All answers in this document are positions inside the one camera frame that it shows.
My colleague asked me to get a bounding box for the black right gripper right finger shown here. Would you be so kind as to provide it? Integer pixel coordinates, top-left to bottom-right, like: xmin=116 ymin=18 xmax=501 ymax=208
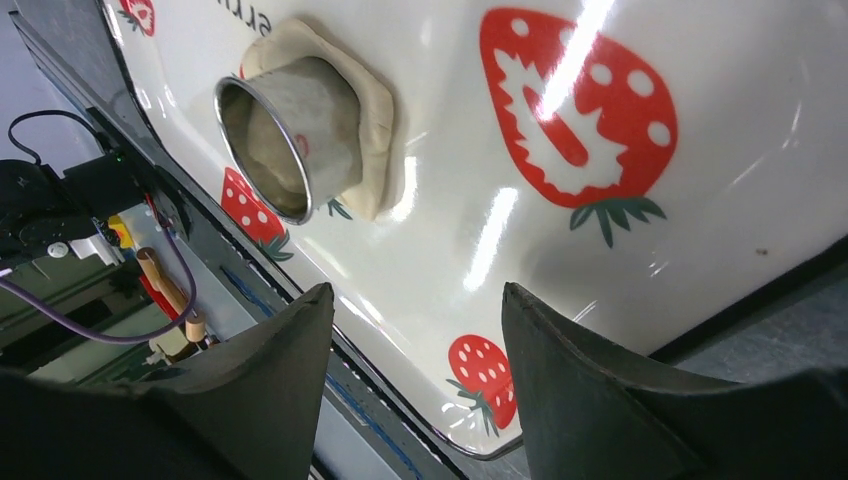
xmin=501 ymin=283 xmax=847 ymax=479

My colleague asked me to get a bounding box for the white strawberry print tray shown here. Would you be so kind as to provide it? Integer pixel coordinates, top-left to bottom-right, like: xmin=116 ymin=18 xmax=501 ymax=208
xmin=103 ymin=1 xmax=847 ymax=458

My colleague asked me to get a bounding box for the beige dough piece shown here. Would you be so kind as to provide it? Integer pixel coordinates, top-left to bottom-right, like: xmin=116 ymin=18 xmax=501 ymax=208
xmin=240 ymin=18 xmax=394 ymax=221

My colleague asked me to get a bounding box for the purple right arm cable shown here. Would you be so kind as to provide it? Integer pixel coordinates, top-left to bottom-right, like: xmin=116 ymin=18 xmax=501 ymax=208
xmin=0 ymin=225 xmax=199 ymax=346

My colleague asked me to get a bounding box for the round metal cutter ring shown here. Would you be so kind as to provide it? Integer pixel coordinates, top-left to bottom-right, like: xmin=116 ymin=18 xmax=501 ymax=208
xmin=213 ymin=55 xmax=364 ymax=227

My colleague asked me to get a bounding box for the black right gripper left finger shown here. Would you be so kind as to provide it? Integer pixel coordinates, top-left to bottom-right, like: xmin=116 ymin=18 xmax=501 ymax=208
xmin=1 ymin=283 xmax=334 ymax=479

